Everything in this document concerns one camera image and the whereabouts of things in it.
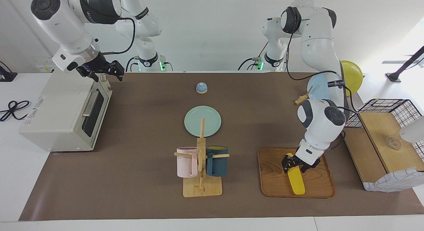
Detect white rounded object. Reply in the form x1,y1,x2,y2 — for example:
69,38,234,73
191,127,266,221
399,116,424,144

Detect black clamp device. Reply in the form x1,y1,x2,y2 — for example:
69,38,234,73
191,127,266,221
0,61,18,83

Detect black wire basket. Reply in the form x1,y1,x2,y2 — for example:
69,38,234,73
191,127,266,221
344,98,424,129

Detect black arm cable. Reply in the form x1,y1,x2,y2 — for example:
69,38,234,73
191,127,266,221
99,16,136,56
286,6,359,114

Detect light green plate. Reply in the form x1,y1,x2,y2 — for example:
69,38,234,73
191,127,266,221
184,106,222,138

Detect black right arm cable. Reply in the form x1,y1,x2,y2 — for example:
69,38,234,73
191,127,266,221
99,16,136,56

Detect white toaster oven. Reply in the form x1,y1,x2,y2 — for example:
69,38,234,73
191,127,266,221
19,72,113,152

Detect white checked cloth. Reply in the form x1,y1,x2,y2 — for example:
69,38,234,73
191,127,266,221
363,167,424,193

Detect wooden serving tray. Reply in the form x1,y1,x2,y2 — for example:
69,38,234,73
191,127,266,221
258,147,336,199

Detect toaster oven glass door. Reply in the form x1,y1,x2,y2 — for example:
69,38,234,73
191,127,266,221
75,79,113,151

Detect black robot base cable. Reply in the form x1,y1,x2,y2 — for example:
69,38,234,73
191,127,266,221
125,56,140,72
237,41,269,72

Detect yellow plate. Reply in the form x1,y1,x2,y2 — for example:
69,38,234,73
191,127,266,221
341,60,364,94

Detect black looped cable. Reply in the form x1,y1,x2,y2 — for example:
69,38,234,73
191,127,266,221
0,100,31,122

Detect small glass bowl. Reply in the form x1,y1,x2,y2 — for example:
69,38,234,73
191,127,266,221
386,136,402,150

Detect large brown table mat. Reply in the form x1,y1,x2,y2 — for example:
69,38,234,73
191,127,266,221
18,71,424,221

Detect light blue plate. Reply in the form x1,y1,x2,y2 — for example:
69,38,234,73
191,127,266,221
307,74,330,100

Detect dark blue mug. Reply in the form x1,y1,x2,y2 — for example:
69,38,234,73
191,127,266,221
205,145,229,177

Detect pink mug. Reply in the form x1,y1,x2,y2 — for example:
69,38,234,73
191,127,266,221
176,147,198,178

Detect wooden two-tier shelf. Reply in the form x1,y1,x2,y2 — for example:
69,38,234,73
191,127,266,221
344,111,424,192

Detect yellow banana-shaped object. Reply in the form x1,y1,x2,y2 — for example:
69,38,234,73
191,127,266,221
286,153,306,195

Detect wooden mug tree stand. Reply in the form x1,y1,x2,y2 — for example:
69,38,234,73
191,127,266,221
174,118,230,198

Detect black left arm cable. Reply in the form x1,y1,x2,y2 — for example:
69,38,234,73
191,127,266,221
286,6,359,114

